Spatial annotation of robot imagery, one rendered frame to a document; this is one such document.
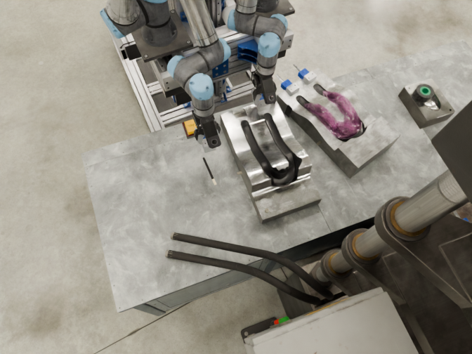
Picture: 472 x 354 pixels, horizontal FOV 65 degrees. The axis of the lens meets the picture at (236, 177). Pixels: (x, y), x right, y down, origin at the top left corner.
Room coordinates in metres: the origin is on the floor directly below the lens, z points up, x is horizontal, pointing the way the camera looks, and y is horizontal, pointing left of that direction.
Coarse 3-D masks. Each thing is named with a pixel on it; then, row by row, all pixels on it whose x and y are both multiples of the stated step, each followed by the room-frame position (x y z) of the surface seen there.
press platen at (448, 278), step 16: (384, 208) 0.26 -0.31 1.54; (384, 224) 0.23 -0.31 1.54; (432, 224) 0.23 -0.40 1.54; (448, 224) 0.24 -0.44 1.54; (464, 224) 0.24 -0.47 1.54; (384, 240) 0.20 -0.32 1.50; (400, 240) 0.20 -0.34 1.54; (416, 240) 0.20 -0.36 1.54; (432, 240) 0.20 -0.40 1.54; (448, 240) 0.20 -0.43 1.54; (464, 240) 0.20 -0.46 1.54; (416, 256) 0.17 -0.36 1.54; (432, 256) 0.17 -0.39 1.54; (448, 256) 0.17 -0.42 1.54; (464, 256) 0.17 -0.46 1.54; (432, 272) 0.14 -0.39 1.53; (448, 272) 0.14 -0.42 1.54; (464, 272) 0.14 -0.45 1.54; (448, 288) 0.11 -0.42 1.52; (464, 288) 0.11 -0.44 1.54; (464, 304) 0.08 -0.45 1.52
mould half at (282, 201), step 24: (240, 120) 0.86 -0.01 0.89; (264, 120) 0.87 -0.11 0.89; (240, 144) 0.75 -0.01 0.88; (264, 144) 0.76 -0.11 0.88; (288, 144) 0.76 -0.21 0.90; (240, 168) 0.66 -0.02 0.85; (264, 192) 0.55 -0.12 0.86; (288, 192) 0.55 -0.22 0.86; (312, 192) 0.56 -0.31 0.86; (264, 216) 0.45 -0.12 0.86
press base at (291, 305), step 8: (288, 280) 0.26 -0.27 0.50; (296, 280) 0.24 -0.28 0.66; (296, 288) 0.21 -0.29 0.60; (280, 296) 0.22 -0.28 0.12; (288, 296) 0.20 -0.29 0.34; (288, 304) 0.17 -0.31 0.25; (296, 304) 0.16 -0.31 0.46; (304, 304) 0.15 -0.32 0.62; (288, 312) 0.14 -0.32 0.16; (296, 312) 0.13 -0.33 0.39; (304, 312) 0.12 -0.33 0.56
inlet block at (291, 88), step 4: (276, 76) 1.14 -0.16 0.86; (280, 80) 1.12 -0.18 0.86; (288, 80) 1.11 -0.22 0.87; (284, 84) 1.08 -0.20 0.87; (288, 84) 1.09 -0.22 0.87; (292, 84) 1.08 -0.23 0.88; (296, 84) 1.08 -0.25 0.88; (284, 88) 1.07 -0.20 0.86; (288, 88) 1.05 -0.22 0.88; (292, 88) 1.05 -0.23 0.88; (296, 88) 1.05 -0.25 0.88; (288, 92) 1.05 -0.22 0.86; (292, 92) 1.04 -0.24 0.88; (296, 92) 1.06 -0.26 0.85
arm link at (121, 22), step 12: (108, 0) 1.08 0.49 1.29; (120, 0) 0.98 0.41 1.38; (132, 0) 1.00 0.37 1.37; (108, 12) 1.04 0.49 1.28; (120, 12) 1.01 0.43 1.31; (132, 12) 1.03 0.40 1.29; (108, 24) 1.02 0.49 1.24; (120, 24) 1.02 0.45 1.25; (132, 24) 1.03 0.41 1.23; (144, 24) 1.09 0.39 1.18; (120, 36) 1.02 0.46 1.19
